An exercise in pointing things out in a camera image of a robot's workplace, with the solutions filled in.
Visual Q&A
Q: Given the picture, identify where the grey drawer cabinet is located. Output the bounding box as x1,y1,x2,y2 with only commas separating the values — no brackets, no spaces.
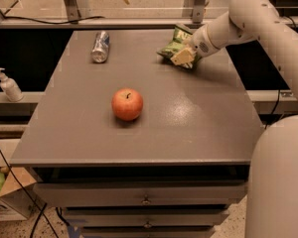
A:
11,30,262,238

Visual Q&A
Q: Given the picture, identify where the green jalapeno chip bag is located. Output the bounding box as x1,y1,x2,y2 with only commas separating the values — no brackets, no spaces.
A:
157,24,200,69

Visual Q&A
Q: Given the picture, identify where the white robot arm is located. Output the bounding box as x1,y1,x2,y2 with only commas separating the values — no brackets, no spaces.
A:
172,0,298,238

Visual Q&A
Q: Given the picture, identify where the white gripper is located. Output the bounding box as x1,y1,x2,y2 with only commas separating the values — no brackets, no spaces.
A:
171,25,219,65

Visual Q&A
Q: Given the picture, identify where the grey metal frame rail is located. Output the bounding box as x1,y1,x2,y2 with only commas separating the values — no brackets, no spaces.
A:
0,0,208,29

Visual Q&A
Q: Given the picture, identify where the cardboard box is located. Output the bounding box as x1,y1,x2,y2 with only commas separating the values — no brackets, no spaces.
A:
0,168,37,222

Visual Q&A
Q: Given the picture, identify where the black floor cable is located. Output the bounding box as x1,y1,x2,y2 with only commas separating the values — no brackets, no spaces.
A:
0,134,59,238

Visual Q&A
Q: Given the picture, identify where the red apple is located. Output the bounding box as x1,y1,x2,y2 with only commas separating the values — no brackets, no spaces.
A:
111,88,143,121

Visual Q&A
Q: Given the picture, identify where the white pump sanitizer bottle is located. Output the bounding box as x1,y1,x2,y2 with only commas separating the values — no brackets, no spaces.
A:
0,67,23,102

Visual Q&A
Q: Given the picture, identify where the silver redbull can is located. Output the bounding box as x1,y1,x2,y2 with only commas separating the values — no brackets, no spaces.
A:
91,31,109,63

